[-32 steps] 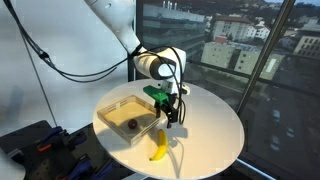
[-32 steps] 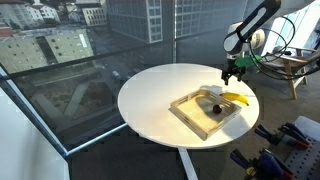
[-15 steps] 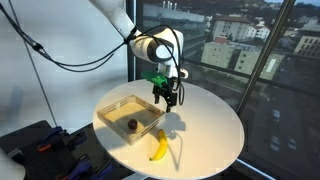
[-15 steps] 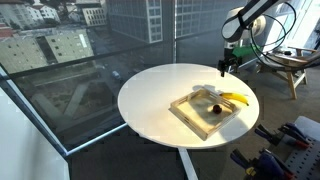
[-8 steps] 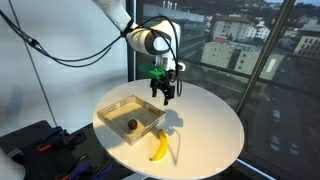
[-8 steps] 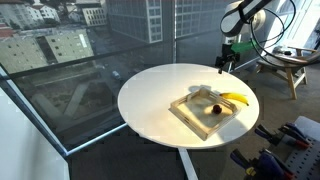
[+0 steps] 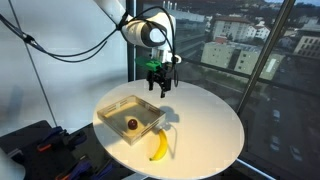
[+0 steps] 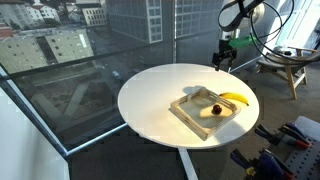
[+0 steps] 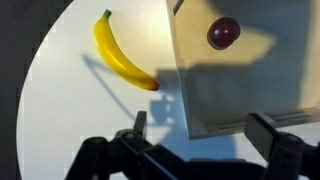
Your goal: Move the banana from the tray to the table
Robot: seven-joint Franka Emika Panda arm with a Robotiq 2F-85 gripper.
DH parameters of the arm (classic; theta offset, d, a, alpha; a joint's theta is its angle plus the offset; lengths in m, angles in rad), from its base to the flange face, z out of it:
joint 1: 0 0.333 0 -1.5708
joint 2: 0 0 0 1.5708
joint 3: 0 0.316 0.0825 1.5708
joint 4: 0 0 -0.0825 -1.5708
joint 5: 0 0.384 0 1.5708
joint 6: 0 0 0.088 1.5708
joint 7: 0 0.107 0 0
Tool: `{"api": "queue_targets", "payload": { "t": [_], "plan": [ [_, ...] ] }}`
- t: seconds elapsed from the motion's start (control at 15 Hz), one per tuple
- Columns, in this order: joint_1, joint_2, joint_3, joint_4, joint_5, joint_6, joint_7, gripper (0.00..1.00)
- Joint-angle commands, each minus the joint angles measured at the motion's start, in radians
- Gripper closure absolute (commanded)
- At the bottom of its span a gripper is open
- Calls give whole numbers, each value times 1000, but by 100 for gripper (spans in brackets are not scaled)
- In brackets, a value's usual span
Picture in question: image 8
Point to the yellow banana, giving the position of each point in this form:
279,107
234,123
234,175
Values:
235,97

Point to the light wooden tray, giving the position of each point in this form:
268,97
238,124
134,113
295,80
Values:
196,116

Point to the blue black spring clamp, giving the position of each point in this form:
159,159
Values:
266,133
245,161
296,135
276,163

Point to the white table leg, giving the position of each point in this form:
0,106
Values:
187,163

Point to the wooden lounge chair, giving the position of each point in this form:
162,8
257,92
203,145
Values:
283,62

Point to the dark red plum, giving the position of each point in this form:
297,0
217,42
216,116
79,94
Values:
217,109

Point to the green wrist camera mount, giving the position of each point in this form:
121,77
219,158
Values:
241,41

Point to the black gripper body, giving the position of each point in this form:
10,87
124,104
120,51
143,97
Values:
226,48

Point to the grey perforated mounting plate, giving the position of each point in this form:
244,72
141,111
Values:
306,160

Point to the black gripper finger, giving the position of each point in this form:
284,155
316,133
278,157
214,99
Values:
232,56
216,61

